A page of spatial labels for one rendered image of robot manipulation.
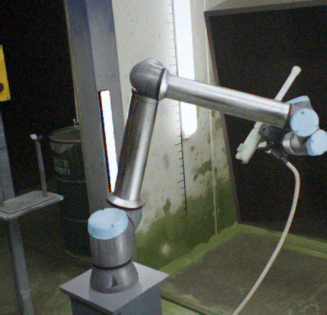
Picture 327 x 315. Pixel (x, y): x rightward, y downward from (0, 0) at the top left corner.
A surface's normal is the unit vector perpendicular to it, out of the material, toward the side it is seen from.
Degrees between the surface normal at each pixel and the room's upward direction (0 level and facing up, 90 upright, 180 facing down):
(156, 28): 90
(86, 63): 90
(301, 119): 92
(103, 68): 90
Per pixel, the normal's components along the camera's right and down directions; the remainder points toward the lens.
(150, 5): 0.75, 0.11
